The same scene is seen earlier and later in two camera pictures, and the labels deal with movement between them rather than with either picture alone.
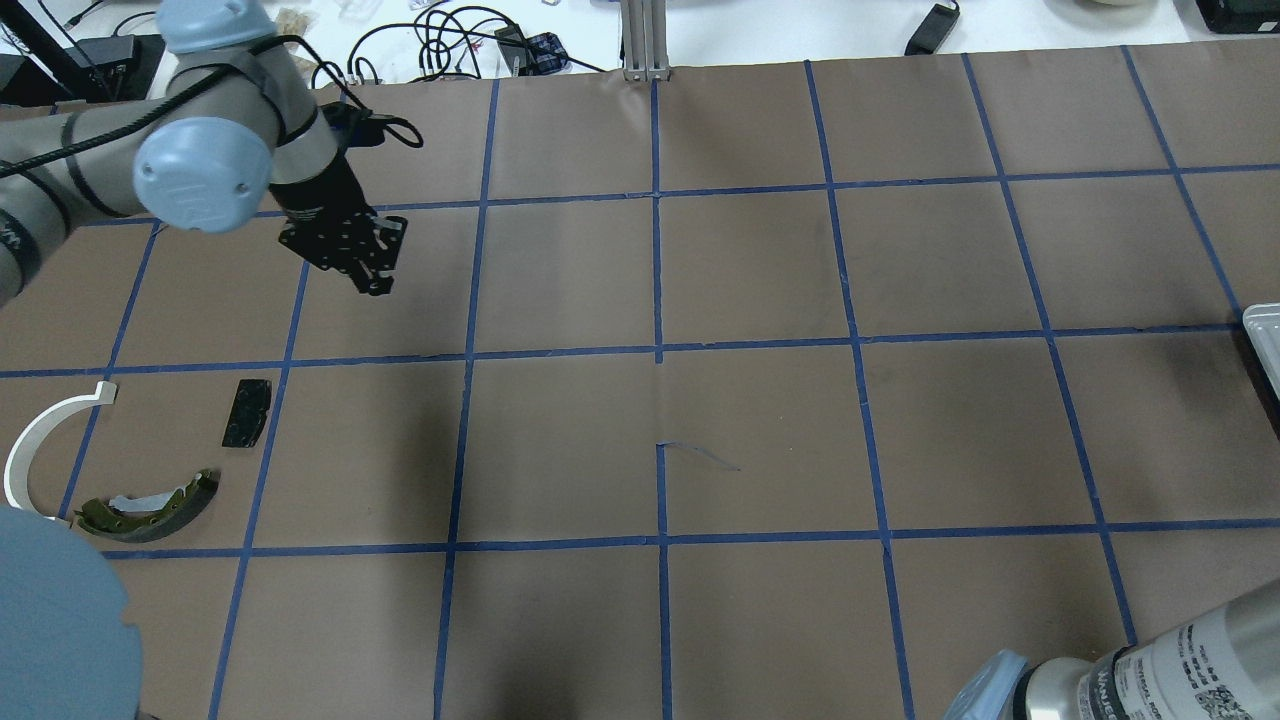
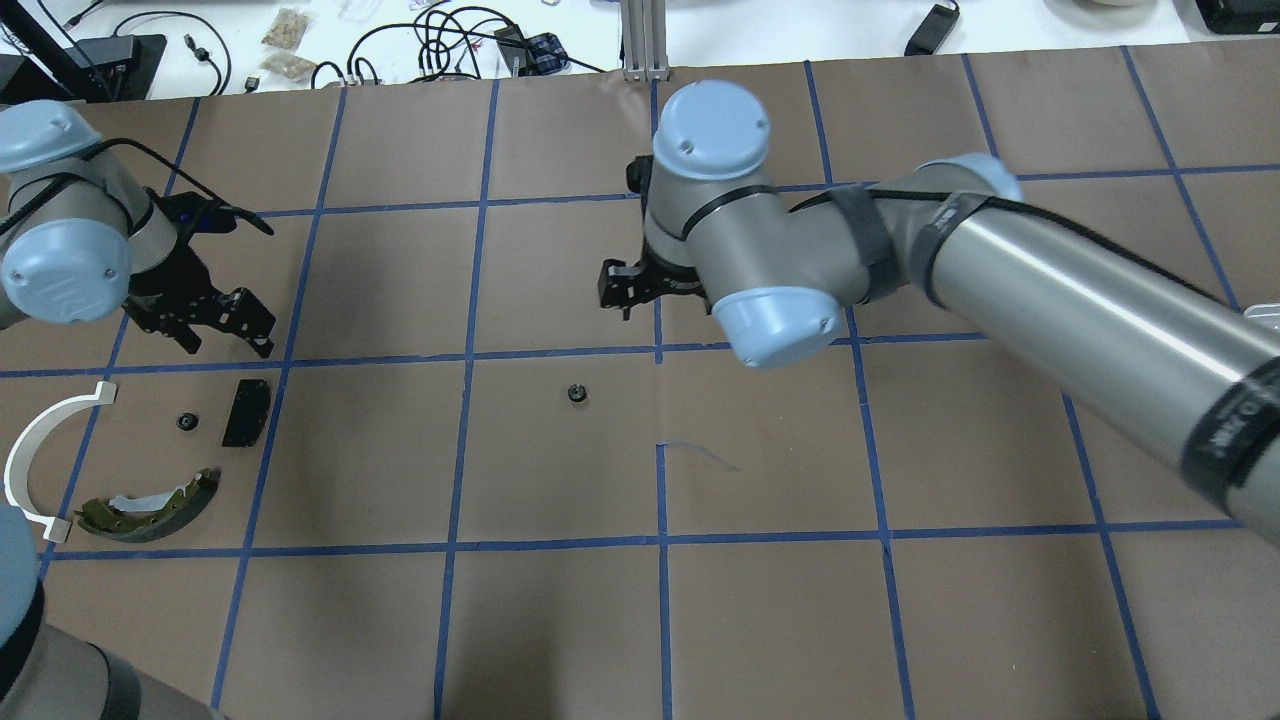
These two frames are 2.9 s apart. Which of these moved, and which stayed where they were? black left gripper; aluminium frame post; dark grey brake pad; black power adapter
Moved: black left gripper
Stayed: dark grey brake pad; black power adapter; aluminium frame post
